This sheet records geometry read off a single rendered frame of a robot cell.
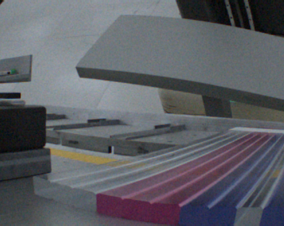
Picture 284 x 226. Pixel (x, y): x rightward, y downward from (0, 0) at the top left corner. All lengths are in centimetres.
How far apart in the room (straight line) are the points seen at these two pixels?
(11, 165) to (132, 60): 85
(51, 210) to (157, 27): 100
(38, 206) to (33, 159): 8
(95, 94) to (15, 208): 181
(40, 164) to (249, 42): 84
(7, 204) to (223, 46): 92
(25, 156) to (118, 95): 168
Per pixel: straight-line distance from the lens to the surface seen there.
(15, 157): 27
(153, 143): 54
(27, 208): 21
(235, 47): 106
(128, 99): 191
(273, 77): 97
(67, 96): 206
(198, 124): 72
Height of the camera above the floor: 124
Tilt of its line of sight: 43 degrees down
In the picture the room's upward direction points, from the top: 20 degrees counter-clockwise
